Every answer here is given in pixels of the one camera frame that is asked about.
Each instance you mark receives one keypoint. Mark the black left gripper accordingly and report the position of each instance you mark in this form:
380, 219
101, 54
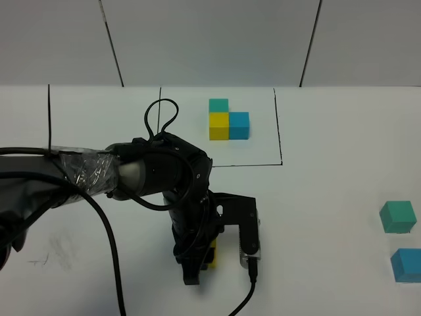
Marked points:
192, 228

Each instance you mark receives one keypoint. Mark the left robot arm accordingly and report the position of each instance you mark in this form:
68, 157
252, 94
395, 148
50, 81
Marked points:
162, 173

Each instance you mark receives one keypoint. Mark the yellow template block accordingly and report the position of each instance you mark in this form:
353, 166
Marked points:
219, 126

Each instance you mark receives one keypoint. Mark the blue template block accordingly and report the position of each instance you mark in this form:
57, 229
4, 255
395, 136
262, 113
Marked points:
239, 125

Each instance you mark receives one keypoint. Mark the green template block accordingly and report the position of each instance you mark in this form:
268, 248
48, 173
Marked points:
218, 105

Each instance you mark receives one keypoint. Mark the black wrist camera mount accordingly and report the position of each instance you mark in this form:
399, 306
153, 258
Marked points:
242, 212

